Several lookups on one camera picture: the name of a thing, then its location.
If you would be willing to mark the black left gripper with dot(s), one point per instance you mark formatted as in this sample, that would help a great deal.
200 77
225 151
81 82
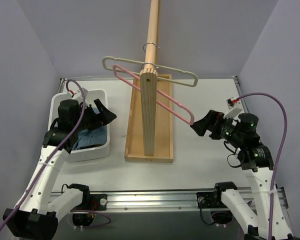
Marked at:
95 114

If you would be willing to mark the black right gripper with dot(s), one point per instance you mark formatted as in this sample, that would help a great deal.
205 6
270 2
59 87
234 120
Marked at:
213 123

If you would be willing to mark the blue denim garment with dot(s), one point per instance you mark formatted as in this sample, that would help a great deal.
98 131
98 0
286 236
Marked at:
89 139

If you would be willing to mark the beige hanger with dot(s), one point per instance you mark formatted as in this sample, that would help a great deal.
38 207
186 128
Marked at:
155 67

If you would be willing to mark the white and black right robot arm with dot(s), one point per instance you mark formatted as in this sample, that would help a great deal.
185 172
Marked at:
267 221

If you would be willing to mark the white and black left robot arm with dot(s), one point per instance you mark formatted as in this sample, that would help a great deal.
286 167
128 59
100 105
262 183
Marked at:
35 217

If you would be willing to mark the white plastic basket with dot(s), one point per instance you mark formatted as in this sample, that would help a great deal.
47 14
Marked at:
94 152

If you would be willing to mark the wooden clothes rack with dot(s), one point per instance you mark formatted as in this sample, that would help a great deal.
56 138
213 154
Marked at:
149 131

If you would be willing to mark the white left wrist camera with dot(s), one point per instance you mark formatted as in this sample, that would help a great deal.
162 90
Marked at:
79 95

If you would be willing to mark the aluminium mounting rail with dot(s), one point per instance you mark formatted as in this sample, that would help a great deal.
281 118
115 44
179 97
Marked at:
119 99

